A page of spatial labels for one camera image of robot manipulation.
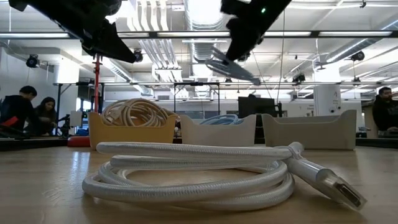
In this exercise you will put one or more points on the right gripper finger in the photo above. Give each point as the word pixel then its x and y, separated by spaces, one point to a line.
pixel 242 40

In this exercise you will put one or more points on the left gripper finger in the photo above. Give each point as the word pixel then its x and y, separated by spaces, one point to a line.
pixel 112 43

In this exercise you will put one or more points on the red desk lamp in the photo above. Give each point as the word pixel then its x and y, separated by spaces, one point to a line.
pixel 97 87

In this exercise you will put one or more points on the black ceiling spotlight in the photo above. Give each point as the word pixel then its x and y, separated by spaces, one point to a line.
pixel 357 56
pixel 32 61
pixel 298 78

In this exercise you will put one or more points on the black computer monitor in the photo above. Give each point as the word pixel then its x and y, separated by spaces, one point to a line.
pixel 255 107

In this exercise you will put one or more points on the orange plastic bin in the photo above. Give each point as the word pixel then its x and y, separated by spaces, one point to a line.
pixel 130 135

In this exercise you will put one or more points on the white plastic bin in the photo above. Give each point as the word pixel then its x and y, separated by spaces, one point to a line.
pixel 217 133

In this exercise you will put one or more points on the person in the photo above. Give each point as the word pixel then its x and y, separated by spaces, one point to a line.
pixel 18 109
pixel 385 112
pixel 46 115

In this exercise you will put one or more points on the grey plastic bin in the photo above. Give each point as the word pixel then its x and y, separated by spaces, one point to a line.
pixel 311 133

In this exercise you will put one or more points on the black background rig frame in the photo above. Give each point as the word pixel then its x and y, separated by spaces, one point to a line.
pixel 140 83

